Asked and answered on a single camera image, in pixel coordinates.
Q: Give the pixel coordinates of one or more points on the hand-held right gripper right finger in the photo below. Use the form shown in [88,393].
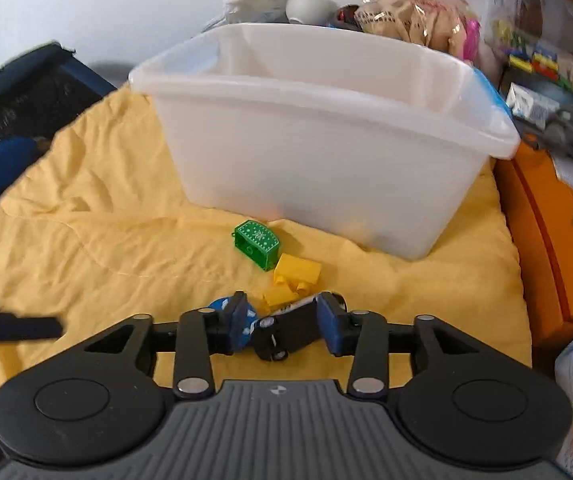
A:
[329,327]

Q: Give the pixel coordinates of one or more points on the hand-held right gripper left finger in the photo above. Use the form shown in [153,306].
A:
[239,320]

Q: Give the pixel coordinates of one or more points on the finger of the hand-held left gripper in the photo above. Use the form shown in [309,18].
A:
[21,328]

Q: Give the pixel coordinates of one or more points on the black white toy car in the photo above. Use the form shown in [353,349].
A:
[291,327]

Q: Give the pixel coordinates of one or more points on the white plastic bin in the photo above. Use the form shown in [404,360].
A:
[316,160]

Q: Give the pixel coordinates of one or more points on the blue white-spotted toy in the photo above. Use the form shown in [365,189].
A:
[220,305]

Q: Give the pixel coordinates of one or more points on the small yellow toy brick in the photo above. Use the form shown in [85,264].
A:
[279,297]

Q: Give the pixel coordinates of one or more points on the green printed curved brick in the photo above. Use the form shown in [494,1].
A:
[256,242]

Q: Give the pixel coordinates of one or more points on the yellow cloth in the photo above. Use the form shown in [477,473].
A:
[91,210]

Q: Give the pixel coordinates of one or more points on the dark blue fabric suitcase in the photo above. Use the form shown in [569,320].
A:
[16,110]

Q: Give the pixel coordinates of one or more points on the orange box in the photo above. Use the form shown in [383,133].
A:
[546,240]

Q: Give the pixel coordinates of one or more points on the blue plastic lid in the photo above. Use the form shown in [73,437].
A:
[493,95]

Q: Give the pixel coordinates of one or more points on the small white box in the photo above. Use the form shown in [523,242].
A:
[526,101]

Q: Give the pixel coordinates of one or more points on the pink plastic toy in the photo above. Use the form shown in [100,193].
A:
[472,40]

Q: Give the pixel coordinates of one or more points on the clear snack bag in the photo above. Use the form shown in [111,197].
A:
[411,10]

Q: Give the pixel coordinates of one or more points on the clear box of toy bricks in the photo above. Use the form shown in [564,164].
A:
[551,35]

